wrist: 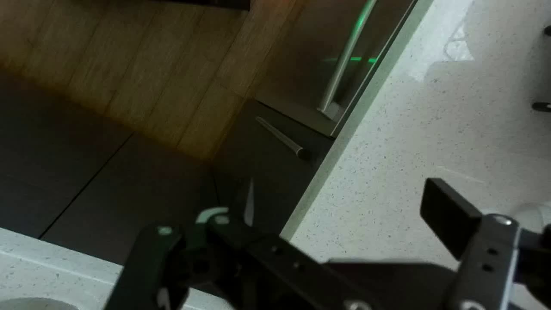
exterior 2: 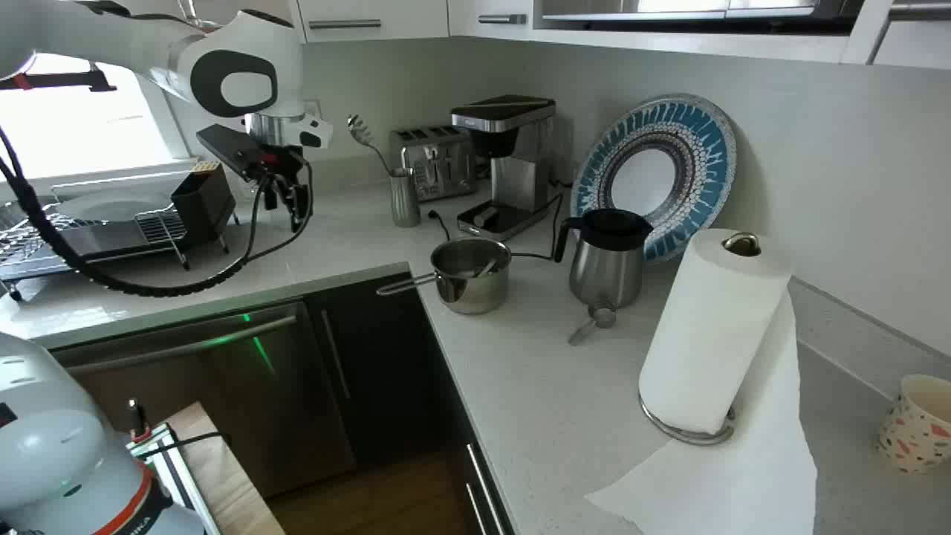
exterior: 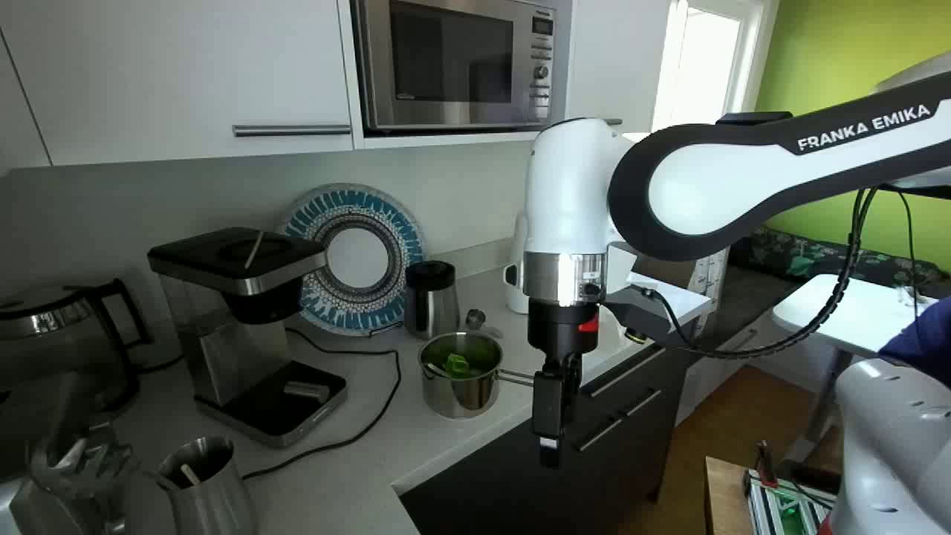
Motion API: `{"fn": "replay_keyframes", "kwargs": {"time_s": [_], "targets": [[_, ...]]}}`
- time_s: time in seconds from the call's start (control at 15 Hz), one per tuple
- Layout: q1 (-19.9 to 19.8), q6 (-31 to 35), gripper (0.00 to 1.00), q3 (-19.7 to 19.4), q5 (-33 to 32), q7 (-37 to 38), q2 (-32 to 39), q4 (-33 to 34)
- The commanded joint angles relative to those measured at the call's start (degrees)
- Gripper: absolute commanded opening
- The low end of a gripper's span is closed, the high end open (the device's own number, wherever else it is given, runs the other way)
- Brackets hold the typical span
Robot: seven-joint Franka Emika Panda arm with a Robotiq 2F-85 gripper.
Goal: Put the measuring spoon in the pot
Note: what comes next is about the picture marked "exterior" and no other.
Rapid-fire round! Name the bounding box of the silver drawer handle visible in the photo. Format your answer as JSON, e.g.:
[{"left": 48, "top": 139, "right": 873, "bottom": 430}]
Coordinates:
[
  {"left": 589, "top": 345, "right": 665, "bottom": 400},
  {"left": 577, "top": 387, "right": 665, "bottom": 455}
]

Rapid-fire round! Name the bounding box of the small steel jug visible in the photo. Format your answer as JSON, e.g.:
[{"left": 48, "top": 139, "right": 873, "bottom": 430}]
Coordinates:
[{"left": 151, "top": 434, "right": 262, "bottom": 535}]

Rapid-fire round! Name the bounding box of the black power cord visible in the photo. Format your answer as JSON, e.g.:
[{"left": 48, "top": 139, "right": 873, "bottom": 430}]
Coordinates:
[{"left": 238, "top": 323, "right": 405, "bottom": 483}]

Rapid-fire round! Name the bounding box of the steel canister with black lid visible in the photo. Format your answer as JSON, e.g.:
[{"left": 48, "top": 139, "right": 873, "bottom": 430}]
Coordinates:
[{"left": 405, "top": 259, "right": 464, "bottom": 342}]

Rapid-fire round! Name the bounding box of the black electric kettle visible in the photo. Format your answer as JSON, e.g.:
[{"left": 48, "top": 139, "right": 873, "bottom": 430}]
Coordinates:
[{"left": 0, "top": 277, "right": 155, "bottom": 426}]

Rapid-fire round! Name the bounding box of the clear glass jar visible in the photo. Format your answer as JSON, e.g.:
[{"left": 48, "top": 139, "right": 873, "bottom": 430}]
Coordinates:
[{"left": 24, "top": 426, "right": 137, "bottom": 535}]

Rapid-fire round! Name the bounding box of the stainless steel pot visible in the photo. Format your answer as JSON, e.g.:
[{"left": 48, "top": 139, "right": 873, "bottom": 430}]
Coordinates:
[{"left": 417, "top": 330, "right": 544, "bottom": 423}]

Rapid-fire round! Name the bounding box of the black camera on stand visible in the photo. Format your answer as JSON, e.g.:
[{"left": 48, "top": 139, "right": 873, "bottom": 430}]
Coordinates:
[{"left": 715, "top": 110, "right": 795, "bottom": 128}]

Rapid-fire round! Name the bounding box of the dark drawer cabinet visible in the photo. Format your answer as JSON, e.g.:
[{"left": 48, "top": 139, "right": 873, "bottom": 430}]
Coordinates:
[{"left": 399, "top": 330, "right": 699, "bottom": 535}]

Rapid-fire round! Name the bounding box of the green object inside pot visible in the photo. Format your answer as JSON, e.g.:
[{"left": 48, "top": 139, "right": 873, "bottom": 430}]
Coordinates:
[{"left": 437, "top": 347, "right": 479, "bottom": 379}]

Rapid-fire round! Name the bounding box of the blue white patterned plate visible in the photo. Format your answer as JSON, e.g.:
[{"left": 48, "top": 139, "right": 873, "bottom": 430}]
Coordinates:
[{"left": 281, "top": 180, "right": 431, "bottom": 338}]

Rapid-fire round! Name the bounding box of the white side table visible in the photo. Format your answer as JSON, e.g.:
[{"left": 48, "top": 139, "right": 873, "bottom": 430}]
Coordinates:
[{"left": 769, "top": 269, "right": 938, "bottom": 357}]

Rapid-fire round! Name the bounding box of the long silver cabinet handle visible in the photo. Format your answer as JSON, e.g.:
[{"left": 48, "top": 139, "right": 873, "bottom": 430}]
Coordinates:
[{"left": 231, "top": 121, "right": 356, "bottom": 139}]

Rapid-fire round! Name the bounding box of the large white cabinet door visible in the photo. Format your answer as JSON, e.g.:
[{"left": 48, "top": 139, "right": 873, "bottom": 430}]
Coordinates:
[{"left": 0, "top": 0, "right": 356, "bottom": 170}]

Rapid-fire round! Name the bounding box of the black silver coffee maker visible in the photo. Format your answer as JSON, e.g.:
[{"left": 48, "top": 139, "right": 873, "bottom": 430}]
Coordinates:
[{"left": 146, "top": 225, "right": 351, "bottom": 448}]

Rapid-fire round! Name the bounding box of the blue sleeved person arm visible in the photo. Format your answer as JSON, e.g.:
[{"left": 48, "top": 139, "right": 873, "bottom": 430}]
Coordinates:
[{"left": 877, "top": 293, "right": 951, "bottom": 390}]

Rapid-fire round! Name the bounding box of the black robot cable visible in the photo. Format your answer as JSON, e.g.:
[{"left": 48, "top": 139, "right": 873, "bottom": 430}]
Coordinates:
[{"left": 610, "top": 186, "right": 922, "bottom": 363}]

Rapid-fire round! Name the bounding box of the stainless steel microwave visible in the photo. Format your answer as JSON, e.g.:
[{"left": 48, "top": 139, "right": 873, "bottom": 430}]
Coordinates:
[{"left": 348, "top": 0, "right": 573, "bottom": 137}]

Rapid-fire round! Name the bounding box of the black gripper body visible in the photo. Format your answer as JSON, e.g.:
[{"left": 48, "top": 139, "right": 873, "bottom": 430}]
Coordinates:
[{"left": 525, "top": 293, "right": 602, "bottom": 430}]

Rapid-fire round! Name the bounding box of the green white box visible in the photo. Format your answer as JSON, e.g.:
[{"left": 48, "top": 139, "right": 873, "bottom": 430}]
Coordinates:
[{"left": 743, "top": 467, "right": 841, "bottom": 535}]

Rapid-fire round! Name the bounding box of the narrow white cabinet door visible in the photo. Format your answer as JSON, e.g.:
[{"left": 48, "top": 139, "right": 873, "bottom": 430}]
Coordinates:
[{"left": 568, "top": 0, "right": 674, "bottom": 128}]

